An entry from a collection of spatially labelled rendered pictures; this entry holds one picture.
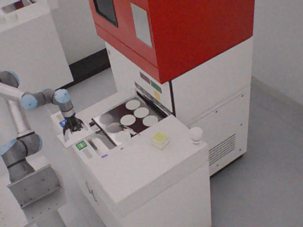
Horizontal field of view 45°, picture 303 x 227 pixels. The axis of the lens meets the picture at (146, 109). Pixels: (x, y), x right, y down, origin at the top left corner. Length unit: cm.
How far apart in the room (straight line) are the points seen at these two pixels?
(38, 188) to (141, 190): 62
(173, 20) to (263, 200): 169
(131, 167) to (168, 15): 85
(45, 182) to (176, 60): 104
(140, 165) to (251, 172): 139
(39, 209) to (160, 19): 126
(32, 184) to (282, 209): 186
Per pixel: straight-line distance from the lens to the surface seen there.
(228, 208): 303
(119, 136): 235
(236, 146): 311
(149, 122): 240
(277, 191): 315
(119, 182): 203
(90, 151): 223
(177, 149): 212
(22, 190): 222
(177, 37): 207
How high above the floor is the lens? 255
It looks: 41 degrees down
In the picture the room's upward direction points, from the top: 11 degrees counter-clockwise
